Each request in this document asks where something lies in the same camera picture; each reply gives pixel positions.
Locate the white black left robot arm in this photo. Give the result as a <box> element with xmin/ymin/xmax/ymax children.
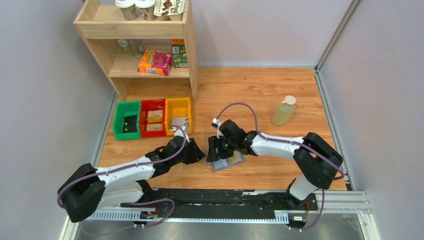
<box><xmin>57</xmin><ymin>136</ymin><xmax>206</xmax><ymax>223</ymax></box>

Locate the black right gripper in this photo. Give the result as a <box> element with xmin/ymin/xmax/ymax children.
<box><xmin>206</xmin><ymin>135</ymin><xmax>237</xmax><ymax>163</ymax></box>

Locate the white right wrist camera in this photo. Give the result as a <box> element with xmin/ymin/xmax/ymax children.
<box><xmin>211</xmin><ymin>118</ymin><xmax>224</xmax><ymax>139</ymax></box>

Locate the red plastic bin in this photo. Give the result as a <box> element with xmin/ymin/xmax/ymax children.
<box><xmin>139</xmin><ymin>98</ymin><xmax>167</xmax><ymax>138</ymax></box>

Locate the black card in green bin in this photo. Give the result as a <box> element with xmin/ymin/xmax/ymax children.
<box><xmin>122</xmin><ymin>114</ymin><xmax>138</xmax><ymax>134</ymax></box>

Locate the green liquid bottle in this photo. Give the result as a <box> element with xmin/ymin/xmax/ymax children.
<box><xmin>271</xmin><ymin>95</ymin><xmax>297</xmax><ymax>126</ymax></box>

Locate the upper gold card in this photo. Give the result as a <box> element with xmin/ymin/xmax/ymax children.
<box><xmin>146</xmin><ymin>109</ymin><xmax>164</xmax><ymax>123</ymax></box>

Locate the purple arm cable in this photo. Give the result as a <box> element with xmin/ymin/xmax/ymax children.
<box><xmin>56</xmin><ymin>125</ymin><xmax>188</xmax><ymax>228</ymax></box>
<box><xmin>215</xmin><ymin>102</ymin><xmax>346</xmax><ymax>232</ymax></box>

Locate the clear glass jar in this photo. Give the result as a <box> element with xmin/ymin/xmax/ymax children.
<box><xmin>128</xmin><ymin>39</ymin><xmax>146</xmax><ymax>59</ymax></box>

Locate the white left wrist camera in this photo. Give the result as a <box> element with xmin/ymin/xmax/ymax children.
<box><xmin>170</xmin><ymin>125</ymin><xmax>190</xmax><ymax>142</ymax></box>

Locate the wooden shelf unit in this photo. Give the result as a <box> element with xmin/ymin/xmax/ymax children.
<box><xmin>73</xmin><ymin>0</ymin><xmax>199</xmax><ymax>101</ymax></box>

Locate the aluminium frame rail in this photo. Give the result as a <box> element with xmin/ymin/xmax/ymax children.
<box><xmin>60</xmin><ymin>188</ymin><xmax>381</xmax><ymax>240</ymax></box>

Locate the orange pink snack box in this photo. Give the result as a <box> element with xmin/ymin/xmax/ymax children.
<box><xmin>138</xmin><ymin>50</ymin><xmax>173</xmax><ymax>76</ymax></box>

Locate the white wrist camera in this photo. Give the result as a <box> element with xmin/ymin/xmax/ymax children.
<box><xmin>170</xmin><ymin>125</ymin><xmax>190</xmax><ymax>142</ymax></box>
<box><xmin>211</xmin><ymin>118</ymin><xmax>224</xmax><ymax>139</ymax></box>

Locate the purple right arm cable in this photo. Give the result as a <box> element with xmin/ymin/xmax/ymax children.
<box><xmin>215</xmin><ymin>102</ymin><xmax>346</xmax><ymax>232</ymax></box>

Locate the yellow plastic bin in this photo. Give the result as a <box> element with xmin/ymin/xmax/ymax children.
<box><xmin>164</xmin><ymin>97</ymin><xmax>193</xmax><ymax>136</ymax></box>

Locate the green carton box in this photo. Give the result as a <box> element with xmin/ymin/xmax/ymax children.
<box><xmin>171</xmin><ymin>39</ymin><xmax>188</xmax><ymax>69</ymax></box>

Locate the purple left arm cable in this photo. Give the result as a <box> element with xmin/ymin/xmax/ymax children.
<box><xmin>56</xmin><ymin>125</ymin><xmax>188</xmax><ymax>228</ymax></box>

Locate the lower gold card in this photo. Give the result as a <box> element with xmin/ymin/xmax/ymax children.
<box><xmin>145</xmin><ymin>123</ymin><xmax>164</xmax><ymax>132</ymax></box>

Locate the white lid paper cup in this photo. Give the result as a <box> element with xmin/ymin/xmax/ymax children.
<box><xmin>114</xmin><ymin>0</ymin><xmax>138</xmax><ymax>21</ymax></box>

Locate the green plastic bin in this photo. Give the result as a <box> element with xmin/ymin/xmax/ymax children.
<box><xmin>112</xmin><ymin>101</ymin><xmax>142</xmax><ymax>140</ymax></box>

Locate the silver card in yellow bin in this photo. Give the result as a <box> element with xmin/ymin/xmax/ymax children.
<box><xmin>171</xmin><ymin>117</ymin><xmax>190</xmax><ymax>131</ymax></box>

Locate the chocolate pudding pack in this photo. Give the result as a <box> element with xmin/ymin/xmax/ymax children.
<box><xmin>154</xmin><ymin>0</ymin><xmax>186</xmax><ymax>21</ymax></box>

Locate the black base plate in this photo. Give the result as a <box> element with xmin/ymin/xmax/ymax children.
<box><xmin>138</xmin><ymin>188</ymin><xmax>319</xmax><ymax>220</ymax></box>

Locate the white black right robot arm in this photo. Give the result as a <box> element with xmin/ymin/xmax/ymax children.
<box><xmin>206</xmin><ymin>119</ymin><xmax>344</xmax><ymax>210</ymax></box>

